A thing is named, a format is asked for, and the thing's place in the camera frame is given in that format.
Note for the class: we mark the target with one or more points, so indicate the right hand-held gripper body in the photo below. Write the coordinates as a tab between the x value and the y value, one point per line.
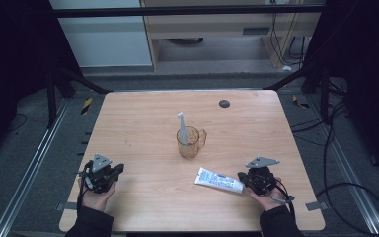
260	179

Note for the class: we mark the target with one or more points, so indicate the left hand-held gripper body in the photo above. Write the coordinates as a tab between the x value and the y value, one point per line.
98	177

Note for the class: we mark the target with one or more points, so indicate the white and blue toothpaste tube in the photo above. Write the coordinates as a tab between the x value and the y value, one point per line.
217	180

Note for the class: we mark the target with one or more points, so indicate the amber glass cup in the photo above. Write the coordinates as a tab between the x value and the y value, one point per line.
190	148

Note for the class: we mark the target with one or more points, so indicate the white electric toothbrush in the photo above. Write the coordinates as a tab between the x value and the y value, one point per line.
182	126

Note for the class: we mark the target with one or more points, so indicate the person's left hand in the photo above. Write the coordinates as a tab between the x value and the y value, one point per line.
97	199

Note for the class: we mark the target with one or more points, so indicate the person's right hand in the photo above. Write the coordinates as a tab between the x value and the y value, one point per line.
269	200

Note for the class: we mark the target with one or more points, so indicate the yellow and black floor tape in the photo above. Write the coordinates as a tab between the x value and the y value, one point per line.
86	106
299	102

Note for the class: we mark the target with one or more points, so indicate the black metal stand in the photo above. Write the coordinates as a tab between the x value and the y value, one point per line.
309	77
79	80

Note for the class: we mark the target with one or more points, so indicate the small white floor object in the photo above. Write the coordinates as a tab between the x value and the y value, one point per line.
287	68

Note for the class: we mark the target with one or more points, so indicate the white cabinet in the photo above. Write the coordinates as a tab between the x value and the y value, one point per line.
105	42

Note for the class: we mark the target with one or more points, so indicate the black curtain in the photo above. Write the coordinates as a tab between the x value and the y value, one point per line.
368	65
10	65

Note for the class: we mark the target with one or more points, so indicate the grey metal table bracket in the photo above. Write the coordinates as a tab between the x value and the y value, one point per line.
64	206
316	206

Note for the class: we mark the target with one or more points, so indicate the aluminium floor rail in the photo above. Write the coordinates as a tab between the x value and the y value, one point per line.
29	171
352	177

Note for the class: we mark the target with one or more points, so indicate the black horizontal frame bar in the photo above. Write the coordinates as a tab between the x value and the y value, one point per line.
177	11

